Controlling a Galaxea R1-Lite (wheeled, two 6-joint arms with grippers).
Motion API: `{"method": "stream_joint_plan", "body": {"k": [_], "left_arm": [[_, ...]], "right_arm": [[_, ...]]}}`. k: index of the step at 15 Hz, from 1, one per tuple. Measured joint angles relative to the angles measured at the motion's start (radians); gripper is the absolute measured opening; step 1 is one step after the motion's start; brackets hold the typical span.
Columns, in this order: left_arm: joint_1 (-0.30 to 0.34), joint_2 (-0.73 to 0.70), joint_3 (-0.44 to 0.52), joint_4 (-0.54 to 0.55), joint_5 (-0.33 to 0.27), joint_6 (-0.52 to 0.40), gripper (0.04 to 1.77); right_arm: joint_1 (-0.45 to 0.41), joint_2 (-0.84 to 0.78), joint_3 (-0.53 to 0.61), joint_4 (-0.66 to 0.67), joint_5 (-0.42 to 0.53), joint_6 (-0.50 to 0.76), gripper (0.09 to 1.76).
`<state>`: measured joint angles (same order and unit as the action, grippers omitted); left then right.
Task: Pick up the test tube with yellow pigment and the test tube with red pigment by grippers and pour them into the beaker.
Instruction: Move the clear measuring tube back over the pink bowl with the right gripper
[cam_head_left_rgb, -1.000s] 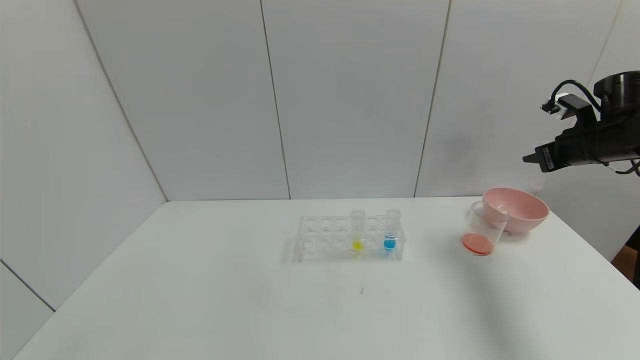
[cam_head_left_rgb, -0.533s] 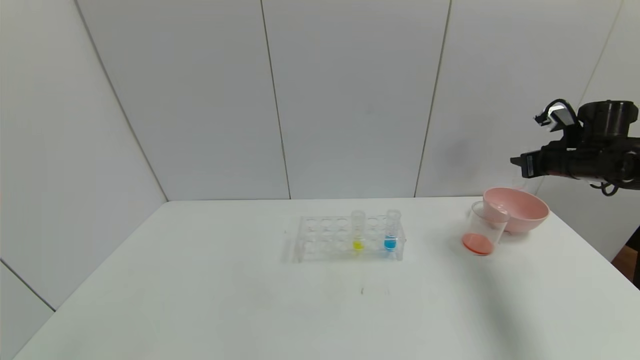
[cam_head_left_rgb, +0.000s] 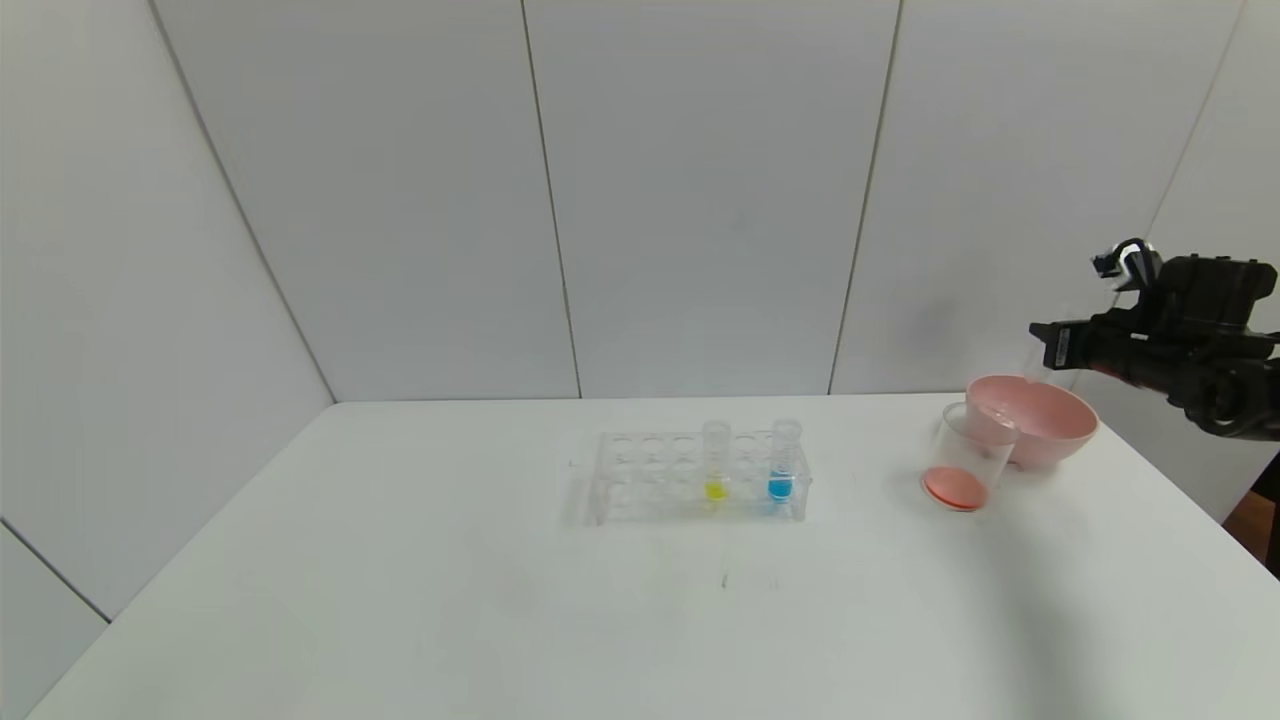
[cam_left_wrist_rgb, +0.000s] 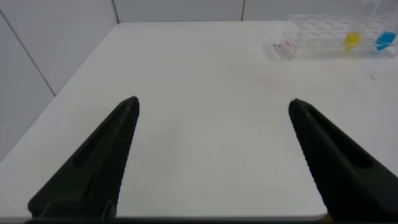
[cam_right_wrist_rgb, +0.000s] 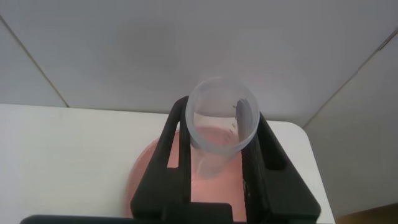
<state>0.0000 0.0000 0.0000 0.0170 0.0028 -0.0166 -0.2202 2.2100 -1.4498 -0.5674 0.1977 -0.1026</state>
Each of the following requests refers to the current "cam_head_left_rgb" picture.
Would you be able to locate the test tube with blue pigment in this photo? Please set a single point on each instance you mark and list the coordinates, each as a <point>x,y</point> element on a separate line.
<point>781,470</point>

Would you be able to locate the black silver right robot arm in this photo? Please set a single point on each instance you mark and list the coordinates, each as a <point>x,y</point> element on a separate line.
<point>1210,340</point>

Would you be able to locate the pink plastic bowl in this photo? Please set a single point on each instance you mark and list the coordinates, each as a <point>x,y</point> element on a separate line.
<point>1050,425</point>

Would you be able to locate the clear plastic test tube rack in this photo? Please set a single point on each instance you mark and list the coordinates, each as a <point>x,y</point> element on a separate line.
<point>660,480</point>

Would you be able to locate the test tube with yellow pigment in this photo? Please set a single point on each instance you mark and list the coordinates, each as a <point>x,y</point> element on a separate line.
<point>716,470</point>

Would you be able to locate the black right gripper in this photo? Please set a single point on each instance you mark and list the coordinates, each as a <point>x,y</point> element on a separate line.
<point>1059,346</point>

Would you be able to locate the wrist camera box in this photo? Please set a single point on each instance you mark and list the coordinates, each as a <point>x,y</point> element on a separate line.
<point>1130,265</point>

